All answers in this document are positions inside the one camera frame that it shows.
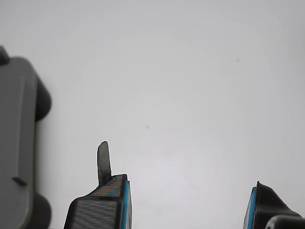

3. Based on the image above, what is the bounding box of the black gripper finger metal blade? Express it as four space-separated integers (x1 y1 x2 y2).
63 140 132 229

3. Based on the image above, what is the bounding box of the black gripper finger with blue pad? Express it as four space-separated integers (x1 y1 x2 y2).
243 180 303 229

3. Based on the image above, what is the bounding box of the light gray frame holder plate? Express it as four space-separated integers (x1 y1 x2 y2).
0 45 52 229

